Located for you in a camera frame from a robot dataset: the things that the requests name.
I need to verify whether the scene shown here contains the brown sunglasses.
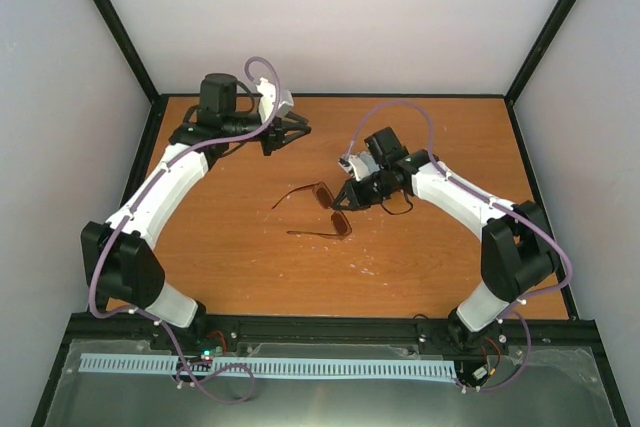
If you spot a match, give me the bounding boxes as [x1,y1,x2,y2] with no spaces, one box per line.
[271,181,354,242]

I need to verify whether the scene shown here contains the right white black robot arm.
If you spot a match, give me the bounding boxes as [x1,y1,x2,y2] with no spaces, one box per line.
[334,127,560,351]

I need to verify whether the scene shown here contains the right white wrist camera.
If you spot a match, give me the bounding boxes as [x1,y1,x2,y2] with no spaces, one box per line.
[339,152,380,182]

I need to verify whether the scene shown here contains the left black frame post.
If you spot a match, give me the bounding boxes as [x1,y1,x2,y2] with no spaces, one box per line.
[92,0,160,104]

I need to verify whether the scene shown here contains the left green controller board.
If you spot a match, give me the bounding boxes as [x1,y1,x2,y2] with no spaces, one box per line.
[200,346,225,362]

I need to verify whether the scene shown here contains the light blue slotted cable duct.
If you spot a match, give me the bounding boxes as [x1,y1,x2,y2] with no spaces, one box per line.
[78,353,456,383]

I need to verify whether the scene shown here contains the black frame post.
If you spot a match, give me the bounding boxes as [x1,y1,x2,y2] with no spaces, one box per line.
[504,0,578,107]
[92,0,160,104]

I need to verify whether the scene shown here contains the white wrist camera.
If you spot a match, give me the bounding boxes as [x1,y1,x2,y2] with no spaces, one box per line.
[339,152,380,182]
[256,78,294,123]

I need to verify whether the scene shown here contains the right black frame post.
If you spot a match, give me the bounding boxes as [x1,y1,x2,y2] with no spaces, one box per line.
[504,0,578,107]

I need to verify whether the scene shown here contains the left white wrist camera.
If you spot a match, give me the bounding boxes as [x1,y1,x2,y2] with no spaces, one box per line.
[256,78,294,123]

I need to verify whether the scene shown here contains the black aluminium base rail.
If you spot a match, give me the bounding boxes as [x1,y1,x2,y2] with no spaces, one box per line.
[67,311,599,353]

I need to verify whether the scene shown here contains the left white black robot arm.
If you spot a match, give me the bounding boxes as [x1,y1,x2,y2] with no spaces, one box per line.
[81,73,311,350]

